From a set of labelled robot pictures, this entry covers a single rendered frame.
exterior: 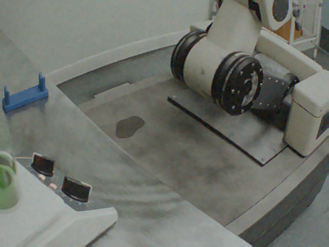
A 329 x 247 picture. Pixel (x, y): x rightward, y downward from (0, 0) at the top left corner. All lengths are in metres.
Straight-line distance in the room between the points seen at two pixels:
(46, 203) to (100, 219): 0.08
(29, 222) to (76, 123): 0.30
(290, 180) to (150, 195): 0.75
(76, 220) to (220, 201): 0.73
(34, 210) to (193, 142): 0.94
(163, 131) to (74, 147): 0.73
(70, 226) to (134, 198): 0.15
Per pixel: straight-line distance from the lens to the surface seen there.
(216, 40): 1.16
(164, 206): 0.53
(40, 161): 0.49
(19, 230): 0.37
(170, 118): 1.36
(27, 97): 0.70
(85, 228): 0.44
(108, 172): 0.57
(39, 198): 0.40
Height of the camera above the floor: 1.12
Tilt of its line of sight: 35 degrees down
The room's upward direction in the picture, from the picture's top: 7 degrees clockwise
